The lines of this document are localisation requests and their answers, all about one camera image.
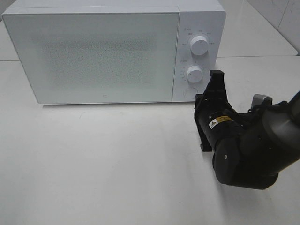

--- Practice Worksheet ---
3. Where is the white microwave door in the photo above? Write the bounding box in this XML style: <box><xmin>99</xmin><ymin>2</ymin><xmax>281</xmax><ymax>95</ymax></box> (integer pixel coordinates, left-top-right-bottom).
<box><xmin>3</xmin><ymin>13</ymin><xmax>179</xmax><ymax>105</ymax></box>

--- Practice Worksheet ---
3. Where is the round white door button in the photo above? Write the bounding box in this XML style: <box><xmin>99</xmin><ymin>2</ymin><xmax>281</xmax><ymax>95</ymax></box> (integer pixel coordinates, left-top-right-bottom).
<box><xmin>183</xmin><ymin>88</ymin><xmax>197</xmax><ymax>99</ymax></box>

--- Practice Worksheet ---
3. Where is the white round knob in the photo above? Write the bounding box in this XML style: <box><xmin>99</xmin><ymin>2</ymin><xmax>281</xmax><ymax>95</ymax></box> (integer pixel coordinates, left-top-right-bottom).
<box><xmin>186</xmin><ymin>66</ymin><xmax>203</xmax><ymax>83</ymax></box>
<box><xmin>190</xmin><ymin>35</ymin><xmax>209</xmax><ymax>56</ymax></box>

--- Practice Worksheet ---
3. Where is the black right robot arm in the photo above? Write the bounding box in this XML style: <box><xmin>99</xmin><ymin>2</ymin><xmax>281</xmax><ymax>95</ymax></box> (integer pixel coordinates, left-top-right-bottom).
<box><xmin>194</xmin><ymin>70</ymin><xmax>300</xmax><ymax>189</ymax></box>

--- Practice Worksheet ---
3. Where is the white microwave oven body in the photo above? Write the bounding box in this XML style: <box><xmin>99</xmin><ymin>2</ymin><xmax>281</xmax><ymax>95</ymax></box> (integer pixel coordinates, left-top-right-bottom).
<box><xmin>1</xmin><ymin>0</ymin><xmax>226</xmax><ymax>105</ymax></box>

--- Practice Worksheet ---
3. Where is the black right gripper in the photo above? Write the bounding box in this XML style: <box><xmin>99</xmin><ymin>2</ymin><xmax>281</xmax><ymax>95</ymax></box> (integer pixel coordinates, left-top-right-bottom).
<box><xmin>194</xmin><ymin>70</ymin><xmax>244</xmax><ymax>152</ymax></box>

